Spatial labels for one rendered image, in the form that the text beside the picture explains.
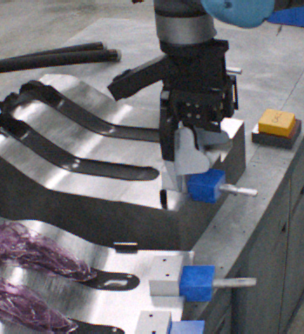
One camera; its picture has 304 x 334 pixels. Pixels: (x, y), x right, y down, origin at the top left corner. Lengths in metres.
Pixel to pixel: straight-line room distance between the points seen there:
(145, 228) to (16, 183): 0.22
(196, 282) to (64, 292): 0.16
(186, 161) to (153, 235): 0.12
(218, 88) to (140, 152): 0.24
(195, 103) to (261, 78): 0.63
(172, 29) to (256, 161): 0.42
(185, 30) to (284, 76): 0.70
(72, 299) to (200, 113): 0.29
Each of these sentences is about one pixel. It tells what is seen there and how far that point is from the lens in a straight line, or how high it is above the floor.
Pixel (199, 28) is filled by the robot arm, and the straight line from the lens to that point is 0.89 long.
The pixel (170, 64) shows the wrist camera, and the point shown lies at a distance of 0.93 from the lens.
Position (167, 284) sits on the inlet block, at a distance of 0.89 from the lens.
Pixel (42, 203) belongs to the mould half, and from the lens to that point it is 1.10.
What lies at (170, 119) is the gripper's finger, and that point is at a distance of 0.94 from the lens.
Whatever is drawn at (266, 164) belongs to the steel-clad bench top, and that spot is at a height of 0.80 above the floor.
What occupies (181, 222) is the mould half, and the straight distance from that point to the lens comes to 1.00.
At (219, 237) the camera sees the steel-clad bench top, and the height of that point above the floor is 0.80.
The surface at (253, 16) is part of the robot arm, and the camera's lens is 0.78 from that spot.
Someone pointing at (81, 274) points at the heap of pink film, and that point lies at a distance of 0.93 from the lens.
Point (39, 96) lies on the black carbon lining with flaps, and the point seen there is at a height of 0.94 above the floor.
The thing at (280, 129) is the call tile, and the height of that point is 0.83.
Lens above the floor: 1.45
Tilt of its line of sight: 31 degrees down
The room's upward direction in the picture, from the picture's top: 6 degrees counter-clockwise
